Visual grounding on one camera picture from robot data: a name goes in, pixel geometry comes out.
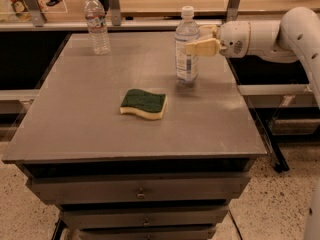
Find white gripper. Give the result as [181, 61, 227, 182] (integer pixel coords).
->
[185, 21, 250, 58]

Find blue label plastic bottle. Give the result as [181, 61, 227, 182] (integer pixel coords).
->
[175, 6, 200, 83]

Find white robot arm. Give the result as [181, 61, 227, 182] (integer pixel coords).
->
[187, 7, 320, 240]

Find clear plastic water bottle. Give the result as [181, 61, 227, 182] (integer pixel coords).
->
[84, 0, 111, 55]

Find green yellow sponge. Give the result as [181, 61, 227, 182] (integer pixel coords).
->
[120, 89, 167, 120]

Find grey metal drawer cabinet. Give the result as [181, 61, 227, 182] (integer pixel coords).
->
[4, 32, 266, 240]

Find small black object on shelf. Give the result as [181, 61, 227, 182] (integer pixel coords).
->
[46, 0, 61, 7]

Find wooden shelf with metal posts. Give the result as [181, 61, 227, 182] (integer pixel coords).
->
[0, 0, 320, 31]

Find colourful box on shelf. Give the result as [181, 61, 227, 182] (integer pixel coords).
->
[0, 0, 31, 22]

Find top drawer handle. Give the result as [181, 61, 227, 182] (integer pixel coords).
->
[136, 188, 145, 200]

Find drawer handle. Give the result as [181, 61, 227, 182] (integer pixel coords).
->
[143, 218, 150, 227]
[136, 188, 145, 200]

